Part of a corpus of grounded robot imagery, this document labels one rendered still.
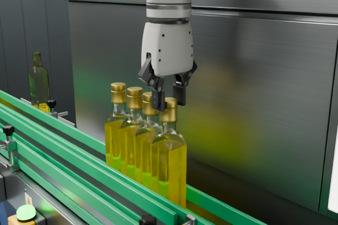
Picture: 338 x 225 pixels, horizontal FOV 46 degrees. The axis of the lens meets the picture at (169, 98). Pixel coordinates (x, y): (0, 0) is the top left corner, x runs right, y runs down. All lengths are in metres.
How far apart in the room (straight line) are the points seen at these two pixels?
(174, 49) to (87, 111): 0.69
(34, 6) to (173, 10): 2.82
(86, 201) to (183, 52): 0.38
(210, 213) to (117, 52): 0.56
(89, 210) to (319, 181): 0.47
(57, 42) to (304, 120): 2.88
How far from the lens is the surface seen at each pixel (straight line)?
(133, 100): 0.87
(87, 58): 1.33
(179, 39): 0.75
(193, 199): 0.87
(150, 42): 0.74
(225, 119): 0.86
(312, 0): 0.73
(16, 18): 3.57
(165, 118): 0.79
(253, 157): 0.84
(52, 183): 1.03
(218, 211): 0.83
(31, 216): 1.07
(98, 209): 0.85
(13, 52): 3.63
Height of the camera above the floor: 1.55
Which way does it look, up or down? 16 degrees down
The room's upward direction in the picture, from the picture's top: straight up
